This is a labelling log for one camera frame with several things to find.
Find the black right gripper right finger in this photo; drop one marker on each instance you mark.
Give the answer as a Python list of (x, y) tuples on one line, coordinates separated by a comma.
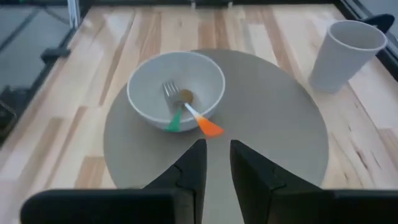
[(258, 186)]

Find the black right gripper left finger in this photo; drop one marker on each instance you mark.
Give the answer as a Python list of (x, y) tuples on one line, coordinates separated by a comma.
[(186, 180)]

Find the round grey placemat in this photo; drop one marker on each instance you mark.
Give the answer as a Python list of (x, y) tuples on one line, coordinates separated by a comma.
[(267, 124)]

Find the white ceramic bowl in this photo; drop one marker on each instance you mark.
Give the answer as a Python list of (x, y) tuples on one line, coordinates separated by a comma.
[(199, 74)]

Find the white paper cup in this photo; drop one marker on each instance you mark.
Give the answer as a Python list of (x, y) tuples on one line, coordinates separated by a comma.
[(342, 59)]

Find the black rounded clamp knob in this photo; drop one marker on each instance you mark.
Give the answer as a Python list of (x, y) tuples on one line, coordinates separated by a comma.
[(381, 21)]

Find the silver aluminium bracket strip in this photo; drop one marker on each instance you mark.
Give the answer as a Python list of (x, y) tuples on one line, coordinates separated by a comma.
[(74, 14)]

